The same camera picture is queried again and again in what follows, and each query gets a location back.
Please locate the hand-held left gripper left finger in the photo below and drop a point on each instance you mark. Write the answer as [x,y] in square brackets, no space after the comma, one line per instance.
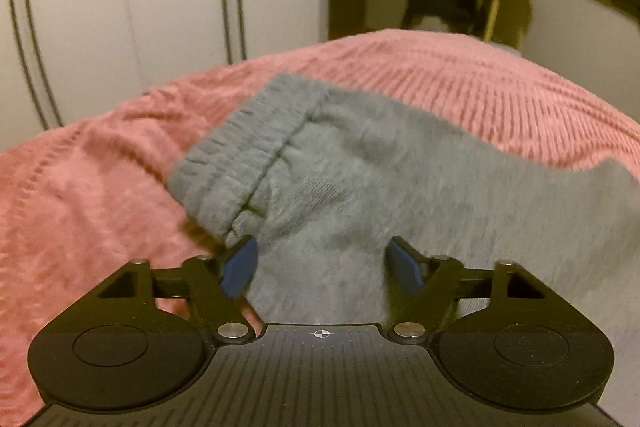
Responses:
[239,268]

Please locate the black cloth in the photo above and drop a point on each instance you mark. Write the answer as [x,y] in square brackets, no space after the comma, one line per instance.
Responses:
[442,2]

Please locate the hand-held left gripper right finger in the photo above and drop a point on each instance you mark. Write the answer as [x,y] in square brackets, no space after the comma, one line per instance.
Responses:
[404,264]

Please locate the pink ribbed blanket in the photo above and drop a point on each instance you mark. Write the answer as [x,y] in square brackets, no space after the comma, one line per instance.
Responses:
[85,187]

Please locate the white wardrobe doors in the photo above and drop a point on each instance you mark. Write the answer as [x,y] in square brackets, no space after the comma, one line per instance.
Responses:
[135,7]

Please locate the grey pants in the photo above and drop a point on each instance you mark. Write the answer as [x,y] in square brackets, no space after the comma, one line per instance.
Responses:
[380,187]

